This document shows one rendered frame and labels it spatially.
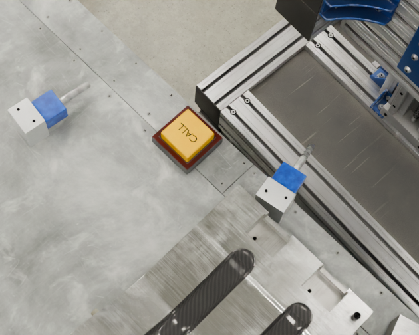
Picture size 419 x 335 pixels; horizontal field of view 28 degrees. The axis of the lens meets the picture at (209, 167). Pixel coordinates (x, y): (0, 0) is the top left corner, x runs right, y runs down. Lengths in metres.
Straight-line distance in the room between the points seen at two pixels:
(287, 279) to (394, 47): 0.52
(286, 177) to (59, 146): 0.36
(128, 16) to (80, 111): 1.04
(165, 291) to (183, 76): 1.19
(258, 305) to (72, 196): 0.34
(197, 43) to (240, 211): 1.18
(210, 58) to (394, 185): 0.64
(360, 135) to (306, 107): 0.15
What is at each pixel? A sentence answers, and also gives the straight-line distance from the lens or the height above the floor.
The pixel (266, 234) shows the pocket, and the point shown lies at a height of 0.86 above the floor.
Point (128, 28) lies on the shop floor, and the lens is 2.35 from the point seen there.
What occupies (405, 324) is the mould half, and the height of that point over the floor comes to 0.86.
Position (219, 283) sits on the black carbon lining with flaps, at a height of 0.88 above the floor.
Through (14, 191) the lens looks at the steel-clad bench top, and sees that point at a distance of 1.32.
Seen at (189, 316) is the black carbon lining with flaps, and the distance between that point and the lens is 1.16.
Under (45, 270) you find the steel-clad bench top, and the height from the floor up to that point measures 0.80.
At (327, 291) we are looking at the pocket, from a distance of 1.21.
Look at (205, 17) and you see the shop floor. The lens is 2.37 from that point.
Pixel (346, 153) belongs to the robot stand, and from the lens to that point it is 2.00.
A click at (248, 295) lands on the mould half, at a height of 0.89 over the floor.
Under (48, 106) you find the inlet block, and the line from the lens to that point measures 1.32.
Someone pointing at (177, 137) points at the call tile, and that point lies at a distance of 1.29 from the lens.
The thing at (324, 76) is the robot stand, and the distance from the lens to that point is 2.08.
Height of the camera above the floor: 2.02
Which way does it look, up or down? 69 degrees down
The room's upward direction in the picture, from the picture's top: 8 degrees clockwise
